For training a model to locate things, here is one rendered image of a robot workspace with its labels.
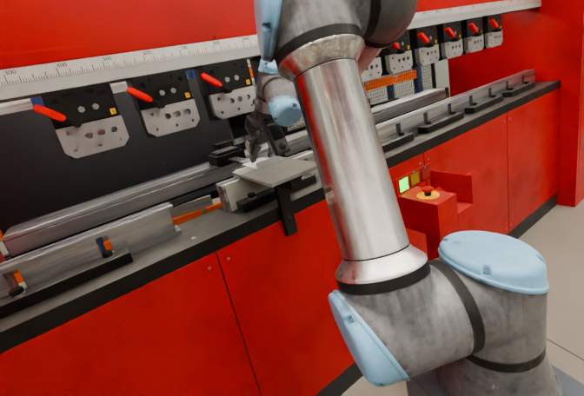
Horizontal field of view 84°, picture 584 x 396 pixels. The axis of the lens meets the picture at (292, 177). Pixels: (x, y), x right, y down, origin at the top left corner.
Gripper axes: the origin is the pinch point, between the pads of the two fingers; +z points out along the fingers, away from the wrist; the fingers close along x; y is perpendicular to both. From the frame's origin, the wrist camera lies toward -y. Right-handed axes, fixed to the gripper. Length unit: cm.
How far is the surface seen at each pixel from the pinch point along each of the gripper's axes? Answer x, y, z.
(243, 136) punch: 2.0, 9.5, -2.4
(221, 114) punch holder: 9.3, 12.1, -12.3
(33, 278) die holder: 68, -4, 10
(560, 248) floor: -157, -89, 58
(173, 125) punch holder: 24.1, 12.2, -12.6
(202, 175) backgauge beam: 12.7, 18.6, 23.1
